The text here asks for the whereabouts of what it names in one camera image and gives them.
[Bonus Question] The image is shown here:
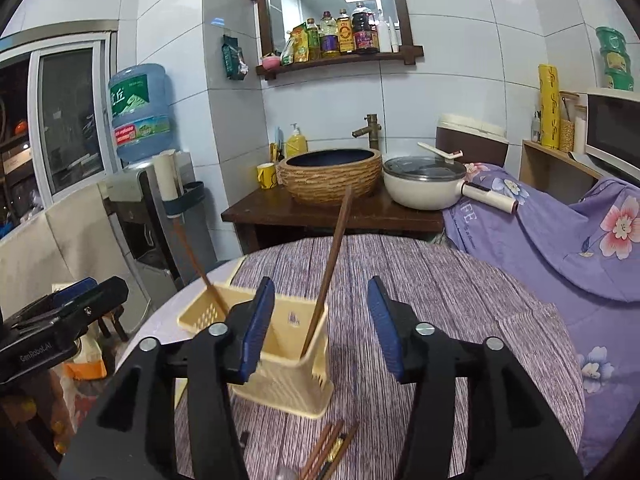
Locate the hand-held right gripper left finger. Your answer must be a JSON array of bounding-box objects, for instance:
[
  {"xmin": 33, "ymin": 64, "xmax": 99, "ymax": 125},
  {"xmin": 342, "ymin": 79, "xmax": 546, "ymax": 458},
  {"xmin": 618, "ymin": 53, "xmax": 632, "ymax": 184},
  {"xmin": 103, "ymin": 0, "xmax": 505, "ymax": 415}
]
[{"xmin": 60, "ymin": 276, "xmax": 277, "ymax": 480}]

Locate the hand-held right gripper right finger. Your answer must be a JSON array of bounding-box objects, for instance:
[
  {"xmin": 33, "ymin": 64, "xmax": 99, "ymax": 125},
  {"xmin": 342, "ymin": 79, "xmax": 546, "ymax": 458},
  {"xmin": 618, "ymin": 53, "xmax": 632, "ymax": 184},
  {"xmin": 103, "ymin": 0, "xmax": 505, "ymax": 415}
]
[{"xmin": 366, "ymin": 275, "xmax": 586, "ymax": 480}]

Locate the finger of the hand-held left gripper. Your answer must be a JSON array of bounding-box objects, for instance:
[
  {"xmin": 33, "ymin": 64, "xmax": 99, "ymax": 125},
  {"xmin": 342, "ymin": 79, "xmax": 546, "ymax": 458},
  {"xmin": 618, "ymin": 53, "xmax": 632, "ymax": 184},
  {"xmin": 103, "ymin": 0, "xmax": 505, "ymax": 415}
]
[
  {"xmin": 5, "ymin": 276, "xmax": 130, "ymax": 343},
  {"xmin": 12, "ymin": 277, "xmax": 99, "ymax": 322}
]

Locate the cream plastic utensil holder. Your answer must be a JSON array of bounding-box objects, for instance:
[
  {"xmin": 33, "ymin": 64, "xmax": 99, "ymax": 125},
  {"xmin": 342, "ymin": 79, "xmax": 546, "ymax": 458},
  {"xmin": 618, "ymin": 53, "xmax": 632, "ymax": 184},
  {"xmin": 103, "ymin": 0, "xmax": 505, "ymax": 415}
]
[{"xmin": 177, "ymin": 282, "xmax": 335, "ymax": 418}]

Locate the brown wooden chopstick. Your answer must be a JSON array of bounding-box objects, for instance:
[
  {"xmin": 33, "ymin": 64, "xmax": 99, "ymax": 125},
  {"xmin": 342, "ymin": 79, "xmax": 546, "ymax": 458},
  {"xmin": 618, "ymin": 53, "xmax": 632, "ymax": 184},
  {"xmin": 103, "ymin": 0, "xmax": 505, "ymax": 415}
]
[
  {"xmin": 306, "ymin": 421, "xmax": 346, "ymax": 480},
  {"xmin": 172, "ymin": 220, "xmax": 232, "ymax": 317},
  {"xmin": 299, "ymin": 422, "xmax": 335, "ymax": 480},
  {"xmin": 325, "ymin": 422, "xmax": 360, "ymax": 480},
  {"xmin": 301, "ymin": 185, "xmax": 353, "ymax": 358}
]

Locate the dark handled utensil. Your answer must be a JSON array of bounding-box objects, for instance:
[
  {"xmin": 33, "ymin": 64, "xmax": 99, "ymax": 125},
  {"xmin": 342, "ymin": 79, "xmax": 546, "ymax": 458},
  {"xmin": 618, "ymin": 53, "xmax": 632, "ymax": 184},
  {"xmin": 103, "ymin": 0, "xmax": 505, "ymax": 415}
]
[{"xmin": 320, "ymin": 432, "xmax": 349, "ymax": 480}]

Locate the beige cover cloth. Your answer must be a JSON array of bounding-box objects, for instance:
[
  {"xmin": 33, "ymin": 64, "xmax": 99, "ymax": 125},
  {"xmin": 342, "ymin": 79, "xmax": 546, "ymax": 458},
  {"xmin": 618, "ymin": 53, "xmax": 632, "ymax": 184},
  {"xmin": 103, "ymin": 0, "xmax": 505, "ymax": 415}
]
[{"xmin": 0, "ymin": 182, "xmax": 138, "ymax": 322}]

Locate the orange snack bag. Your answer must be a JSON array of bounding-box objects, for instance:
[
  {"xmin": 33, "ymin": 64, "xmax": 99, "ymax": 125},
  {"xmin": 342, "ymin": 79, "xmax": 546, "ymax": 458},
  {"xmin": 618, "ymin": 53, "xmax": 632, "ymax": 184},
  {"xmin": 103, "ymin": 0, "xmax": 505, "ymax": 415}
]
[{"xmin": 50, "ymin": 332, "xmax": 109, "ymax": 382}]

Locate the purple striped table mat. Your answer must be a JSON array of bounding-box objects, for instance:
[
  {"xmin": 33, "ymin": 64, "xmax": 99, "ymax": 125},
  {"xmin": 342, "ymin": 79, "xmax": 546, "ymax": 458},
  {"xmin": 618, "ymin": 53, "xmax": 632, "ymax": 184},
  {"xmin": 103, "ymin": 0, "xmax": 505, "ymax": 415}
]
[{"xmin": 174, "ymin": 234, "xmax": 587, "ymax": 480}]

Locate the water dispenser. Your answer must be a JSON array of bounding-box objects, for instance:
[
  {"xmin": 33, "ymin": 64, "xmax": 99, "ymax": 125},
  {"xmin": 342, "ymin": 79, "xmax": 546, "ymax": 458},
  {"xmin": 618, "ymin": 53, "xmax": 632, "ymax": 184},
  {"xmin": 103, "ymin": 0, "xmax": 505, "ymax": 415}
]
[{"xmin": 102, "ymin": 150, "xmax": 217, "ymax": 288}]

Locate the dark wooden counter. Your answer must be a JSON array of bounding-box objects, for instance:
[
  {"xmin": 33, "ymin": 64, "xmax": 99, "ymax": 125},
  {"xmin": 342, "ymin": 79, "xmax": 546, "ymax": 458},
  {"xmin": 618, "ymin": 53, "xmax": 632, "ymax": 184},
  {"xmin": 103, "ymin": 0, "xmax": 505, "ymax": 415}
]
[{"xmin": 221, "ymin": 187, "xmax": 447, "ymax": 257}]

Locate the white pot with glass lid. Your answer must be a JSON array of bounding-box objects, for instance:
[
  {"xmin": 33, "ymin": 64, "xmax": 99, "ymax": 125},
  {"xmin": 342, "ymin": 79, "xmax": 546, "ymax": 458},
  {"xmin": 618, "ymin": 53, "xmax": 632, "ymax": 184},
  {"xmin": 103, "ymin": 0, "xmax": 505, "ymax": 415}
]
[{"xmin": 382, "ymin": 156, "xmax": 519, "ymax": 212}]

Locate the yellow mug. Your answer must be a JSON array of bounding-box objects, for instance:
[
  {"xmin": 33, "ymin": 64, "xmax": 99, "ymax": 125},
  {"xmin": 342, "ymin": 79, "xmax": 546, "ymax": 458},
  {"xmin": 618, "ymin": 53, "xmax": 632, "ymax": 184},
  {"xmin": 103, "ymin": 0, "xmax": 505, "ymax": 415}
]
[{"xmin": 257, "ymin": 162, "xmax": 279, "ymax": 190}]

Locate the woven brown basin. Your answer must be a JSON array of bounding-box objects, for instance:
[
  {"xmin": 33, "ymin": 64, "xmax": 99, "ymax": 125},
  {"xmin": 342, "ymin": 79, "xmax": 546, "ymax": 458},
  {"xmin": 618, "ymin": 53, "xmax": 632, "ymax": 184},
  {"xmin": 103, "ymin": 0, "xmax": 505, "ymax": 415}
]
[{"xmin": 276, "ymin": 148, "xmax": 384, "ymax": 206}]

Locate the blue water jug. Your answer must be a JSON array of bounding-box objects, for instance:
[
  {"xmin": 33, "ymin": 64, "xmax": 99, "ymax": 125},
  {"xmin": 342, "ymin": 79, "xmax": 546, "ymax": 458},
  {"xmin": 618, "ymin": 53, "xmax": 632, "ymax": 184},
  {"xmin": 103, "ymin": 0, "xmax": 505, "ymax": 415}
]
[{"xmin": 108, "ymin": 63, "xmax": 175, "ymax": 164}]

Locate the white ladle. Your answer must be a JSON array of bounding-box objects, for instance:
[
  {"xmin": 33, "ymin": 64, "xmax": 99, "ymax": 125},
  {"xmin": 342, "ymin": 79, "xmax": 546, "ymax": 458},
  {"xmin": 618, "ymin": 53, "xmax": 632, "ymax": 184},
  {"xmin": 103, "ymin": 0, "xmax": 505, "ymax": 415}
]
[{"xmin": 417, "ymin": 141, "xmax": 464, "ymax": 162}]

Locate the yellow dish soap bottle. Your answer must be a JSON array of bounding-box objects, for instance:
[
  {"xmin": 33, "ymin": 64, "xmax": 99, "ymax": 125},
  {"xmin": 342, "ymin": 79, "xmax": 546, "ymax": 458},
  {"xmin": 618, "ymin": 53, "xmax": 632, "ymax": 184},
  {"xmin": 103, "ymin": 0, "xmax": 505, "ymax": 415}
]
[{"xmin": 285, "ymin": 123, "xmax": 309, "ymax": 158}]

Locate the bronze faucet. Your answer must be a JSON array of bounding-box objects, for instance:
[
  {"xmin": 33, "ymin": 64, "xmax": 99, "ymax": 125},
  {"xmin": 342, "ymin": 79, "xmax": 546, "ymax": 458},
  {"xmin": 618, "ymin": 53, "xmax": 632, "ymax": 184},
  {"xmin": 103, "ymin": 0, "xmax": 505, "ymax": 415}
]
[{"xmin": 352, "ymin": 114, "xmax": 384, "ymax": 151}]

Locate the brown and white rice cooker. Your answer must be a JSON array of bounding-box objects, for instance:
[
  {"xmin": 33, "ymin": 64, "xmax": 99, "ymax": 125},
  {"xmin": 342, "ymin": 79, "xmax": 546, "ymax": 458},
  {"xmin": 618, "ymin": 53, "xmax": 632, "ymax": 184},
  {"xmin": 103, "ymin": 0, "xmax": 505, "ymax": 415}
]
[{"xmin": 435, "ymin": 115, "xmax": 509, "ymax": 170}]

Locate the purple floral blanket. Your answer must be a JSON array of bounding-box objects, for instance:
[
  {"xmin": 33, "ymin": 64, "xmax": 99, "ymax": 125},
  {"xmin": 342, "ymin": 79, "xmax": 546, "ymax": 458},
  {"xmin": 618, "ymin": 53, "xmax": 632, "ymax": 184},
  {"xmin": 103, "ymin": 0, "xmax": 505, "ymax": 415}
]
[{"xmin": 442, "ymin": 161, "xmax": 640, "ymax": 476}]

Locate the wooden shelf box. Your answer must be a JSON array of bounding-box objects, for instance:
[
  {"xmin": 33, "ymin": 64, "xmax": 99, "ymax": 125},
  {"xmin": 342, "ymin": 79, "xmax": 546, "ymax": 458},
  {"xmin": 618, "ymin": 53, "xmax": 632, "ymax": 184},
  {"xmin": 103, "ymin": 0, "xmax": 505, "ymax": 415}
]
[{"xmin": 518, "ymin": 138, "xmax": 604, "ymax": 207}]

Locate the green hanging packet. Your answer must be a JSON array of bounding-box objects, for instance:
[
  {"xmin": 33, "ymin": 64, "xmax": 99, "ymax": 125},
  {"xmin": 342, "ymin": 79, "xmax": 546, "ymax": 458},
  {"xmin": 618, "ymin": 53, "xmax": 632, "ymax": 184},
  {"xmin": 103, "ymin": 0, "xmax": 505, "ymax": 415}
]
[{"xmin": 221, "ymin": 35, "xmax": 250, "ymax": 82}]

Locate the glass jar with grains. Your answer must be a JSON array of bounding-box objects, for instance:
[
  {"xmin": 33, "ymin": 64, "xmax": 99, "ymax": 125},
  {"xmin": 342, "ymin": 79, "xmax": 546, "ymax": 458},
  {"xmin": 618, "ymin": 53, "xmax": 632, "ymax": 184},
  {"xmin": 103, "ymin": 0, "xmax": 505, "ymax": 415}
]
[{"xmin": 558, "ymin": 92, "xmax": 581, "ymax": 154}]

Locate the yellow plastic wrap roll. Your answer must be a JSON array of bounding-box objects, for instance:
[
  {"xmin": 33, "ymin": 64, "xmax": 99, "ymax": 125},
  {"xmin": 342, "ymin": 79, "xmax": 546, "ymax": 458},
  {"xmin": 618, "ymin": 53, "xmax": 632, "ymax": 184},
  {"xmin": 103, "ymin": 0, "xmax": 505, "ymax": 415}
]
[{"xmin": 538, "ymin": 64, "xmax": 562, "ymax": 151}]

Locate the yellow seasoning packet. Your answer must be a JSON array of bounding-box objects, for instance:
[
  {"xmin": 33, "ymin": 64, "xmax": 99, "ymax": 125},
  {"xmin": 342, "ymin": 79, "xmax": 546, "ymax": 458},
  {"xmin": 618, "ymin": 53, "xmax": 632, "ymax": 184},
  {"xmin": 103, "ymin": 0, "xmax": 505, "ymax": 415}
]
[{"xmin": 280, "ymin": 29, "xmax": 309, "ymax": 66}]

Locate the green label bottle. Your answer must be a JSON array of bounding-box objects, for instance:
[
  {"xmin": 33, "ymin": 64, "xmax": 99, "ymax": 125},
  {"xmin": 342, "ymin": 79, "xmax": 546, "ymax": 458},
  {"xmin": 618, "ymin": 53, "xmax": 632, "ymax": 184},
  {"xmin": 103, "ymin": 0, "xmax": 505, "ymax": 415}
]
[{"xmin": 305, "ymin": 18, "xmax": 321, "ymax": 62}]

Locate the white squeeze bottle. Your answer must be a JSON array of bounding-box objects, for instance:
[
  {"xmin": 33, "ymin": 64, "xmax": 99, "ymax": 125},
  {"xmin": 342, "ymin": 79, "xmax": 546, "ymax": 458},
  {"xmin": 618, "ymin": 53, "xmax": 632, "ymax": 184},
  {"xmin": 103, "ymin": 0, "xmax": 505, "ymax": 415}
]
[{"xmin": 376, "ymin": 10, "xmax": 394, "ymax": 54}]

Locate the cooking oil bottle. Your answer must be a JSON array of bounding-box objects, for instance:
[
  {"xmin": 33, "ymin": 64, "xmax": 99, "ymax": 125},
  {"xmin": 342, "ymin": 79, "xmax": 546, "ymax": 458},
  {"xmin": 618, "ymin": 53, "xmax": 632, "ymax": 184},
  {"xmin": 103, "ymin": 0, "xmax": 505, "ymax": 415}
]
[{"xmin": 319, "ymin": 11, "xmax": 341, "ymax": 59}]

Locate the yellow label sauce bottle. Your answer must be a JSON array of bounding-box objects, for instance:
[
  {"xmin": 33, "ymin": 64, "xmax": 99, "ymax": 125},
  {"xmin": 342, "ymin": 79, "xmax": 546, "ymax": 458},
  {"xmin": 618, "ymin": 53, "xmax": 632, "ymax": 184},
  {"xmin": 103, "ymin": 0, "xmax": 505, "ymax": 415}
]
[{"xmin": 336, "ymin": 8, "xmax": 356, "ymax": 56}]

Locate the dark soy sauce bottle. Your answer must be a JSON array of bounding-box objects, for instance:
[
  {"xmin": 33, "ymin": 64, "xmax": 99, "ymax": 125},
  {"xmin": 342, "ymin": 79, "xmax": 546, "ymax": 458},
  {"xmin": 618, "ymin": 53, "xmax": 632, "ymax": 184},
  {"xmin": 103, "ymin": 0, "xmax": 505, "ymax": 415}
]
[{"xmin": 351, "ymin": 2, "xmax": 380, "ymax": 55}]

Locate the white microwave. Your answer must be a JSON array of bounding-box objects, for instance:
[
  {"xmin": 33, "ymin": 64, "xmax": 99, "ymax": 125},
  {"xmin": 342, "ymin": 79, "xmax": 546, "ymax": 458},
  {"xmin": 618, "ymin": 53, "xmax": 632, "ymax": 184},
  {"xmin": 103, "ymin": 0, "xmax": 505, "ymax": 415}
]
[{"xmin": 584, "ymin": 87, "xmax": 640, "ymax": 187}]

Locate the wooden framed mirror shelf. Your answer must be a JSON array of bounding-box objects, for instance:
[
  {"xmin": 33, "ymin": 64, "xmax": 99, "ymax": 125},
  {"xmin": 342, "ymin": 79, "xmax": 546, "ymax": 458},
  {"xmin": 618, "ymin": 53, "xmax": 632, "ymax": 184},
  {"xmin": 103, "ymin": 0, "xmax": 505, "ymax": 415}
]
[{"xmin": 249, "ymin": 0, "xmax": 425, "ymax": 81}]

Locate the dark blue wall holder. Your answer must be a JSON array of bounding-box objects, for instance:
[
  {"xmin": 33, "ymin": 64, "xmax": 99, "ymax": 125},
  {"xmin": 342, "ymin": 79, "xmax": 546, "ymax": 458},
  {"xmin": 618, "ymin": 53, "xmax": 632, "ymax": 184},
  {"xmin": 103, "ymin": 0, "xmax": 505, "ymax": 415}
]
[{"xmin": 164, "ymin": 182, "xmax": 206, "ymax": 219}]

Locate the window frame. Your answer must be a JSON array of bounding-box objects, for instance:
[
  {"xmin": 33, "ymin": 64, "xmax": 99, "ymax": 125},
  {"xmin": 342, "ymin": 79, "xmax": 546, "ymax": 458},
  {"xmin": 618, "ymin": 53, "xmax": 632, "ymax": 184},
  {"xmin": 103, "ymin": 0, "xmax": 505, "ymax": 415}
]
[{"xmin": 0, "ymin": 20, "xmax": 119, "ymax": 242}]

